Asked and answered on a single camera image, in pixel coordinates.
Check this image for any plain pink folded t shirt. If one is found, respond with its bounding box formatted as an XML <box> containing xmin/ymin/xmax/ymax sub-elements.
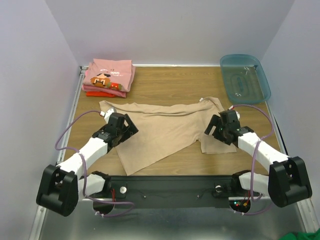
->
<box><xmin>82</xmin><ymin>66</ymin><xmax>136</xmax><ymax>98</ymax></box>

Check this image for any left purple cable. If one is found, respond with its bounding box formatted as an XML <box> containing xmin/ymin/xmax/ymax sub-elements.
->
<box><xmin>54</xmin><ymin>109</ymin><xmax>136</xmax><ymax>218</ymax></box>

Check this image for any beige t shirt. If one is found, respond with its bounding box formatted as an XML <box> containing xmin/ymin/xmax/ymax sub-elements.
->
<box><xmin>99</xmin><ymin>97</ymin><xmax>236</xmax><ymax>175</ymax></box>

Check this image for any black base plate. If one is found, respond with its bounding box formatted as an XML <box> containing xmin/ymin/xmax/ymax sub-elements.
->
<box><xmin>93</xmin><ymin>175</ymin><xmax>248</xmax><ymax>209</ymax></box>

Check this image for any red folded t shirt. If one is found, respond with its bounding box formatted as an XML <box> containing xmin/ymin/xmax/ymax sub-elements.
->
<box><xmin>85</xmin><ymin>91</ymin><xmax>116</xmax><ymax>98</ymax></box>

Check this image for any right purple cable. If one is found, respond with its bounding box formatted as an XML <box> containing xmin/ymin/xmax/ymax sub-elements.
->
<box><xmin>233</xmin><ymin>104</ymin><xmax>276</xmax><ymax>216</ymax></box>

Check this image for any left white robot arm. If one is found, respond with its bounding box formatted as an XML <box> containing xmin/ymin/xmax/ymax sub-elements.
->
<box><xmin>36</xmin><ymin>109</ymin><xmax>139</xmax><ymax>217</ymax></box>

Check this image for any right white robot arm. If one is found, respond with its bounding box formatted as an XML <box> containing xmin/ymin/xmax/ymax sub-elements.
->
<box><xmin>204</xmin><ymin>109</ymin><xmax>313</xmax><ymax>208</ymax></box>

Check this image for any purple cable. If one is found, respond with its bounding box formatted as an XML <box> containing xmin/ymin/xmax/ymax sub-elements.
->
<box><xmin>233</xmin><ymin>104</ymin><xmax>276</xmax><ymax>216</ymax></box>
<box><xmin>54</xmin><ymin>109</ymin><xmax>136</xmax><ymax>218</ymax></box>

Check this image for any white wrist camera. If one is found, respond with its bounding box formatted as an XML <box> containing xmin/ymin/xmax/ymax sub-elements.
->
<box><xmin>227</xmin><ymin>105</ymin><xmax>241</xmax><ymax>121</ymax></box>
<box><xmin>99</xmin><ymin>107</ymin><xmax>117</xmax><ymax>124</ymax></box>

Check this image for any teal plastic bin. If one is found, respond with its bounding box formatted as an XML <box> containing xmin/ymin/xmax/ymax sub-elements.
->
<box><xmin>220</xmin><ymin>54</ymin><xmax>271</xmax><ymax>105</ymax></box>

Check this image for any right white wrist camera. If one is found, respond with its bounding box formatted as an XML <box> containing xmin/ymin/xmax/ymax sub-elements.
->
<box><xmin>227</xmin><ymin>105</ymin><xmax>241</xmax><ymax>121</ymax></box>

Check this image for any green cloth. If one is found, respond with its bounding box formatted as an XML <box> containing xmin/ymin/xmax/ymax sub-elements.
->
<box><xmin>279</xmin><ymin>231</ymin><xmax>320</xmax><ymax>240</ymax></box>

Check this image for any pink printed folded t shirt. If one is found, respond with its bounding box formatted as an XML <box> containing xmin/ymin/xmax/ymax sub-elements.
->
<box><xmin>83</xmin><ymin>58</ymin><xmax>134</xmax><ymax>93</ymax></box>

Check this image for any aluminium table frame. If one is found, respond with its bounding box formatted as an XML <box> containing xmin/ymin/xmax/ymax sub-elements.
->
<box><xmin>27</xmin><ymin>65</ymin><xmax>314</xmax><ymax>240</ymax></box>

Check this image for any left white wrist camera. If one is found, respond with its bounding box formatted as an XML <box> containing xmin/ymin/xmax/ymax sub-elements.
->
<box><xmin>99</xmin><ymin>107</ymin><xmax>117</xmax><ymax>124</ymax></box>

